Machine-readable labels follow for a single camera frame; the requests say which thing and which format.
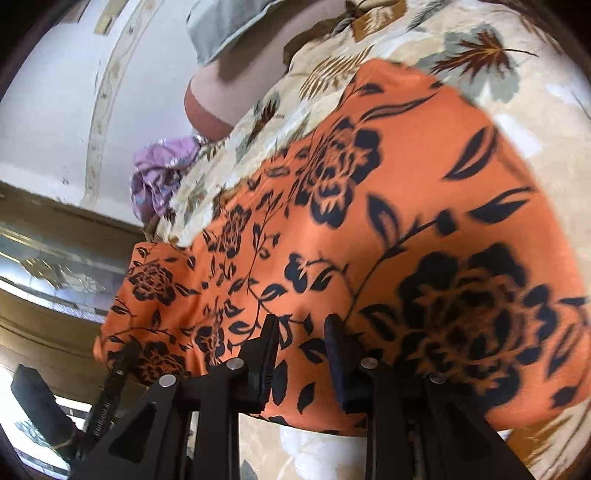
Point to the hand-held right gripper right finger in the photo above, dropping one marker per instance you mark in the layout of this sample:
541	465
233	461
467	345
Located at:
336	364

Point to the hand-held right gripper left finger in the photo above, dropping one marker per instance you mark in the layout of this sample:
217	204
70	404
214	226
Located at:
267	364

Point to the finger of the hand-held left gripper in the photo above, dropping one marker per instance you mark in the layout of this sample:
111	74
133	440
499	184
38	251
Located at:
108	397

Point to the orange black floral garment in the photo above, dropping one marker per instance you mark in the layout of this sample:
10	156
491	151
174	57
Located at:
415	184

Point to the purple crumpled cloth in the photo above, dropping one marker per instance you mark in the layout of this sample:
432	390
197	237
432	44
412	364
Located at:
152	175

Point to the pink mattress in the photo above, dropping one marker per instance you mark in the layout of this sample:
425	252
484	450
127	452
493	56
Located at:
240	83

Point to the grey pillow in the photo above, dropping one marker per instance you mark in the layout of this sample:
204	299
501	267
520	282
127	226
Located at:
217	32

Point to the cream leaf print blanket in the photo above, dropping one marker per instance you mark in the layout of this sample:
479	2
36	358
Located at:
545	55

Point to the wooden frame with etched glass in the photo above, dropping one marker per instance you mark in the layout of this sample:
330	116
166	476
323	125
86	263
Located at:
46	332

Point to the beige wall card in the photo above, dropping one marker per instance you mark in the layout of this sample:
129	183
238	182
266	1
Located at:
105	23

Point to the wooden wall frame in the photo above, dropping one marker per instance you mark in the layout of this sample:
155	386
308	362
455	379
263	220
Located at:
71	11

